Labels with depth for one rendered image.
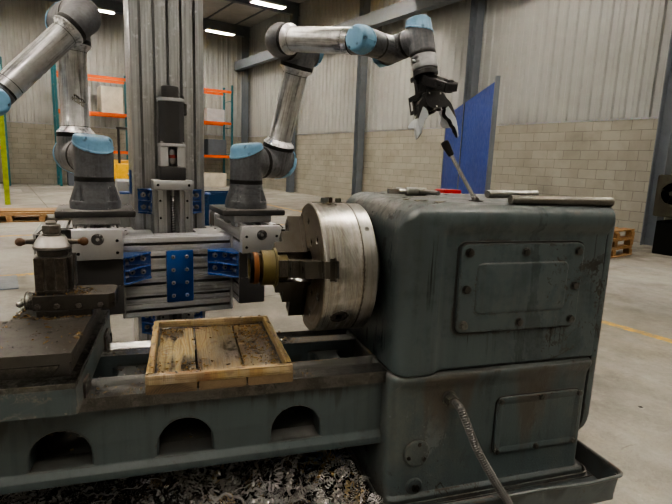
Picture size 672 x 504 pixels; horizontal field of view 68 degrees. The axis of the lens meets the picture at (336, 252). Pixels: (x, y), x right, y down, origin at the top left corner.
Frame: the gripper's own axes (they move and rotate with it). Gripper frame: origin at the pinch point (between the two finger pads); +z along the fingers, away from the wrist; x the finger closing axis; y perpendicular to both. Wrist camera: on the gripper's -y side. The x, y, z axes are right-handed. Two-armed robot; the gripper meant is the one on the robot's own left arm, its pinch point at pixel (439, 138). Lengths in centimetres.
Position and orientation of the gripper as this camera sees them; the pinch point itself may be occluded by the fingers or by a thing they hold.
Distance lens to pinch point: 149.8
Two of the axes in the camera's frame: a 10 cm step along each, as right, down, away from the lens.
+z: 1.4, 9.9, 0.3
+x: -8.8, 1.4, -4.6
